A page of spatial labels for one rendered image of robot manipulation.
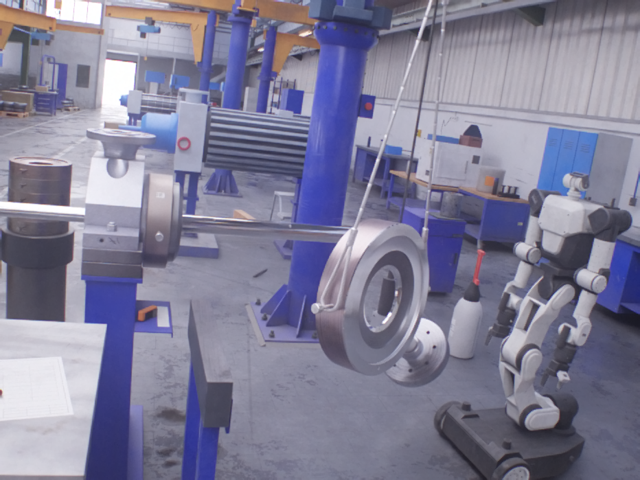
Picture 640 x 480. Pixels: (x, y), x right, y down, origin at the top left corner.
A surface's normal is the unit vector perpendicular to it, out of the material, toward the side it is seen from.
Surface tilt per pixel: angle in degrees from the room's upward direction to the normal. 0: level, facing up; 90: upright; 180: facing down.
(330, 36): 129
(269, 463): 0
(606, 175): 90
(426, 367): 49
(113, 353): 90
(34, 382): 0
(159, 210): 65
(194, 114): 90
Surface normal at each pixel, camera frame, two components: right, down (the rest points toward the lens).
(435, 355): -0.44, -0.59
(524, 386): 0.23, 0.63
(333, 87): -0.20, 0.18
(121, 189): 0.29, -0.51
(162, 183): 0.24, -0.75
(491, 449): -0.57, -0.73
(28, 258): 0.22, 0.24
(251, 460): 0.14, -0.97
